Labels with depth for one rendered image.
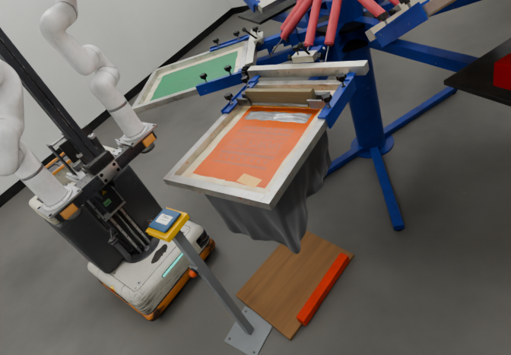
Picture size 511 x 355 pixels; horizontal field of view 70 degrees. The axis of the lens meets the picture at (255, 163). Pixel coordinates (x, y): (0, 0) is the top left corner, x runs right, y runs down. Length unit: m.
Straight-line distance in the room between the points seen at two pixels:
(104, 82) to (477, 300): 1.96
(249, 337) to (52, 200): 1.23
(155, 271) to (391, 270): 1.37
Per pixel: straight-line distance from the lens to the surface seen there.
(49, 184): 1.63
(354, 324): 2.07
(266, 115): 1.79
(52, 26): 1.61
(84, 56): 1.67
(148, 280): 2.36
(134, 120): 1.74
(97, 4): 5.64
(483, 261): 2.24
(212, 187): 1.45
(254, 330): 2.19
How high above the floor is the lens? 1.85
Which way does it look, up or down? 36 degrees down
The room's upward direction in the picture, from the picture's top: 25 degrees counter-clockwise
